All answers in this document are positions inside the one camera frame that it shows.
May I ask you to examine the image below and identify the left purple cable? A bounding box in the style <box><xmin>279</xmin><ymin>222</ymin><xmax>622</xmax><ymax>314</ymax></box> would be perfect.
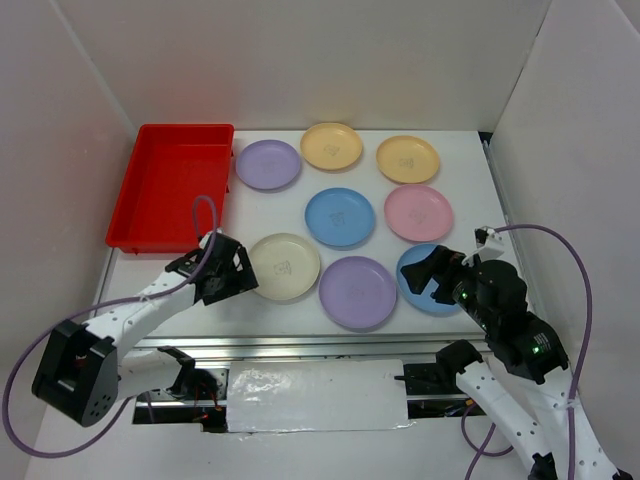
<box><xmin>2</xmin><ymin>195</ymin><xmax>221</xmax><ymax>459</ymax></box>

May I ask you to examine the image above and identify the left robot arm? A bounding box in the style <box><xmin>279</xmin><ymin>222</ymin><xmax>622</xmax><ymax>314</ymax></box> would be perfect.
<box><xmin>32</xmin><ymin>233</ymin><xmax>258</xmax><ymax>427</ymax></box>

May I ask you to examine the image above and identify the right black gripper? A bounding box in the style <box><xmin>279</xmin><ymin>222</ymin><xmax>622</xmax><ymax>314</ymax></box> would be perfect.
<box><xmin>399</xmin><ymin>241</ymin><xmax>495</xmax><ymax>328</ymax></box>

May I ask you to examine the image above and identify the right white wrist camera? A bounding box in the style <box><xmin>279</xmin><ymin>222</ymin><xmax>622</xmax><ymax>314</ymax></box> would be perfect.
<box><xmin>473</xmin><ymin>226</ymin><xmax>505</xmax><ymax>262</ymax></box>

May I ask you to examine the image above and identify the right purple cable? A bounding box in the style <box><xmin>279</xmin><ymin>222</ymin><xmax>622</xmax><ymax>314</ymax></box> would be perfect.
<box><xmin>460</xmin><ymin>223</ymin><xmax>594</xmax><ymax>480</ymax></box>

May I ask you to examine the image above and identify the purple plate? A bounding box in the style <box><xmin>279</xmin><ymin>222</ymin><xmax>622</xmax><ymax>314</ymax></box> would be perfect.
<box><xmin>235</xmin><ymin>140</ymin><xmax>301</xmax><ymax>191</ymax></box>
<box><xmin>318</xmin><ymin>256</ymin><xmax>397</xmax><ymax>331</ymax></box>

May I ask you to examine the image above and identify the yellow plate back centre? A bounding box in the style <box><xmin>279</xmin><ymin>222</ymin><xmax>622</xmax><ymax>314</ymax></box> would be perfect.
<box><xmin>300</xmin><ymin>123</ymin><xmax>363</xmax><ymax>171</ymax></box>

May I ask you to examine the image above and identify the cream plate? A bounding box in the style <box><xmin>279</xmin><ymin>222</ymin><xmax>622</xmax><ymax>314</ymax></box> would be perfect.
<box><xmin>249</xmin><ymin>233</ymin><xmax>321</xmax><ymax>302</ymax></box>

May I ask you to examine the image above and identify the purple cable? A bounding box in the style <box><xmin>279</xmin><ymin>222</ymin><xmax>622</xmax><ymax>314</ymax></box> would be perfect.
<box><xmin>460</xmin><ymin>223</ymin><xmax>594</xmax><ymax>480</ymax></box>
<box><xmin>2</xmin><ymin>195</ymin><xmax>221</xmax><ymax>459</ymax></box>

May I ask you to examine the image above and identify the aluminium rail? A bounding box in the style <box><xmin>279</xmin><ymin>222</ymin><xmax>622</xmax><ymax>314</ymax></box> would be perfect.
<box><xmin>134</xmin><ymin>334</ymin><xmax>489</xmax><ymax>362</ymax></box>

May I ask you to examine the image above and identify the yellow plate back right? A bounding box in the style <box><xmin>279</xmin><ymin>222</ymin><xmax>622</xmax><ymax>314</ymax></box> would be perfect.
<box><xmin>376</xmin><ymin>135</ymin><xmax>440</xmax><ymax>184</ymax></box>

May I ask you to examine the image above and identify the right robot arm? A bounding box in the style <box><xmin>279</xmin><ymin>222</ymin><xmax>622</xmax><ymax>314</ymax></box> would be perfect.
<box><xmin>400</xmin><ymin>246</ymin><xmax>630</xmax><ymax>479</ymax></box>

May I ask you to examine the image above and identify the pink plate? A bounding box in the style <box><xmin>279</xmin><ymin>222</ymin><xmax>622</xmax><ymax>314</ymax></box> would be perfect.
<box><xmin>383</xmin><ymin>184</ymin><xmax>454</xmax><ymax>242</ymax></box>

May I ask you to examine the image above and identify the white taped cover panel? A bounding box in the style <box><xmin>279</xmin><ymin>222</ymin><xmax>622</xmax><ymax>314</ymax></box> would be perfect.
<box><xmin>226</xmin><ymin>360</ymin><xmax>410</xmax><ymax>433</ymax></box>

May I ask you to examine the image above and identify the blue plate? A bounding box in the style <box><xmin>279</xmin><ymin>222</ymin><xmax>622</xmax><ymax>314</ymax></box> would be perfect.
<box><xmin>304</xmin><ymin>187</ymin><xmax>376</xmax><ymax>248</ymax></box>
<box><xmin>396</xmin><ymin>243</ymin><xmax>460</xmax><ymax>317</ymax></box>

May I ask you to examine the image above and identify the red plastic bin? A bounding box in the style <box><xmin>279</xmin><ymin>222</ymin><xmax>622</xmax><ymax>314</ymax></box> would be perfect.
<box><xmin>106</xmin><ymin>123</ymin><xmax>234</xmax><ymax>254</ymax></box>

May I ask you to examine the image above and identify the yellow plate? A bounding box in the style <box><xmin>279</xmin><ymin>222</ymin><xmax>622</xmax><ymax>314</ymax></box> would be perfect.
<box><xmin>300</xmin><ymin>123</ymin><xmax>363</xmax><ymax>171</ymax></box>
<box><xmin>376</xmin><ymin>135</ymin><xmax>440</xmax><ymax>184</ymax></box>

